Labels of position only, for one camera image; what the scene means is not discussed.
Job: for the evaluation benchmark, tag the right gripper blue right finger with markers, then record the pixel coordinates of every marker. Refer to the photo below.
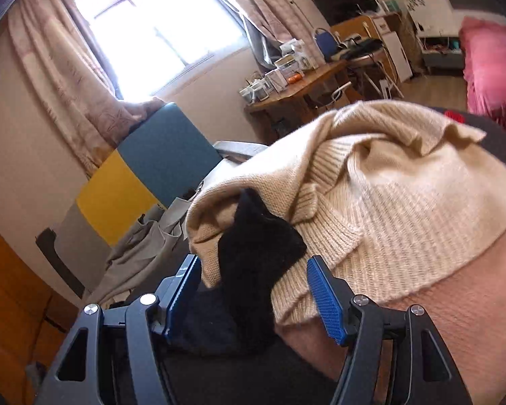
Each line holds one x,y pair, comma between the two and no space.
422,369

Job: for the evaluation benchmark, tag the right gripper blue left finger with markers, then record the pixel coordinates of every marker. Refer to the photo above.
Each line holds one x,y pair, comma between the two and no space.
153,318

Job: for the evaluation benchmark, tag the dark navy knit sweater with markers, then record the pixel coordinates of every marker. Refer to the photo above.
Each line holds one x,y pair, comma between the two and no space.
236,317

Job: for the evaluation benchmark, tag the round stool with clothes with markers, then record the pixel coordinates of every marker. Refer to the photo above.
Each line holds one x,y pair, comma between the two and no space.
365,61

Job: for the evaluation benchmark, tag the pink knit sweater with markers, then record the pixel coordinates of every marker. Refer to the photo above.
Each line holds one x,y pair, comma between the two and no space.
469,310

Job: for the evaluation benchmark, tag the wooden wardrobe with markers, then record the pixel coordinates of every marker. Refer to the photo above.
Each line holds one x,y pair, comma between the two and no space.
34,320

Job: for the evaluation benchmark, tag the grey hoodie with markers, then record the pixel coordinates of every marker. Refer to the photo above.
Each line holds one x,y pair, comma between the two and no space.
147,244

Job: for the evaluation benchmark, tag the beige knit sweater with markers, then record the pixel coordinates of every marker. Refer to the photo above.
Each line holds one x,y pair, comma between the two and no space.
393,195

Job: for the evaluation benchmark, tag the grey yellow blue armchair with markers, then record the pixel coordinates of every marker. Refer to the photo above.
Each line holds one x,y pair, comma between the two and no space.
164,158

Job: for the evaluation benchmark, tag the left patterned curtain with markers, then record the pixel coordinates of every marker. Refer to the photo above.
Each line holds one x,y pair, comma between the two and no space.
74,90

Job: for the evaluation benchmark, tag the patterned curtain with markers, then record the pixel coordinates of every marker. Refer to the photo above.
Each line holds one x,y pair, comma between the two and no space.
282,20
74,90

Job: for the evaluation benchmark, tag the red garment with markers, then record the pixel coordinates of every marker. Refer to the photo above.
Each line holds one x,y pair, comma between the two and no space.
454,116

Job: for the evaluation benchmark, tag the wooden desk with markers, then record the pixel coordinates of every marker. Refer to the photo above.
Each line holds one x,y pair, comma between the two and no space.
293,97

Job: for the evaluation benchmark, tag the white bedside cabinet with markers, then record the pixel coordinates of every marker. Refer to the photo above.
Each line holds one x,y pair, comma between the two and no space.
437,32

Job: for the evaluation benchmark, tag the black television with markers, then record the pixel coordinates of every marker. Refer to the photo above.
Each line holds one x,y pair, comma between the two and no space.
338,11

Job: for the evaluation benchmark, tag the right patterned curtain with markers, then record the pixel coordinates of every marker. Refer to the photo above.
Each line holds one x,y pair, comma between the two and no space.
282,20

